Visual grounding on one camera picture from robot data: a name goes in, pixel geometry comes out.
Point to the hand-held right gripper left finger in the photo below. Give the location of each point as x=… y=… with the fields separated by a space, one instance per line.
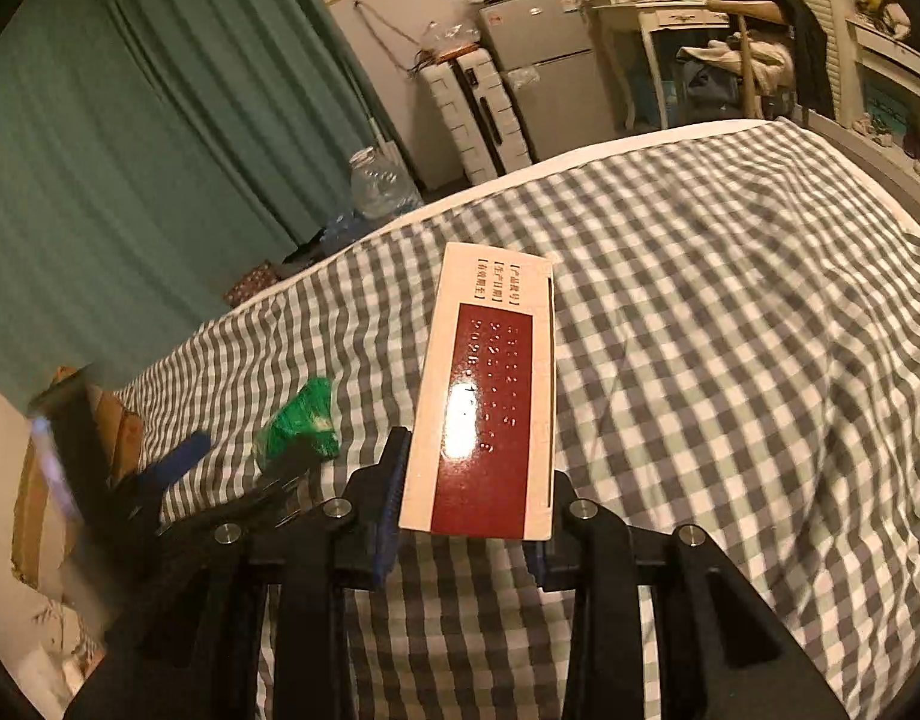
x=388 y=517

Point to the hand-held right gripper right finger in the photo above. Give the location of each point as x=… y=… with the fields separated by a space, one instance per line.
x=559 y=562

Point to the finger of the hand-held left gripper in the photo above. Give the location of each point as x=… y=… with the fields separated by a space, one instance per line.
x=283 y=476
x=178 y=459

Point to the green packet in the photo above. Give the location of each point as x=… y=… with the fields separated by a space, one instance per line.
x=295 y=420

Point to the brown cardboard box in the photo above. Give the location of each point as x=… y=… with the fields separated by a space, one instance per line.
x=32 y=525

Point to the beige and red box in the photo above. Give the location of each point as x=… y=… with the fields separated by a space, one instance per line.
x=490 y=405

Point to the person's left forearm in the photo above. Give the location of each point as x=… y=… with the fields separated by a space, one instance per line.
x=51 y=645

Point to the patterned brown box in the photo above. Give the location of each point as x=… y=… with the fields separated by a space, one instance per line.
x=253 y=281

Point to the pack of small water bottles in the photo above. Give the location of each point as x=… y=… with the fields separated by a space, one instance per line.
x=347 y=229

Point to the large clear water jug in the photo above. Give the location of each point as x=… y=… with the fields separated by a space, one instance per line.
x=381 y=184

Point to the green curtain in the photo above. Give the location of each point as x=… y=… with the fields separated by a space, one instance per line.
x=167 y=127

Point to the white ribbed suitcase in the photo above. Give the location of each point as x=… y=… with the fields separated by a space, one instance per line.
x=445 y=120

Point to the grey fridge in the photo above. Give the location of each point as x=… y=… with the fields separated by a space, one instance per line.
x=550 y=67

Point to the pile of light clothes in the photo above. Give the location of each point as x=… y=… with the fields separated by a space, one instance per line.
x=737 y=60

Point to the white dressing table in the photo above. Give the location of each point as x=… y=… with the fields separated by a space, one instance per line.
x=655 y=19

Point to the wooden chair with clothes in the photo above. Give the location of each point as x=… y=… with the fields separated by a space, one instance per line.
x=805 y=37

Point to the white shelf unit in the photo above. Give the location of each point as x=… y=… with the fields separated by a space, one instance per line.
x=891 y=67

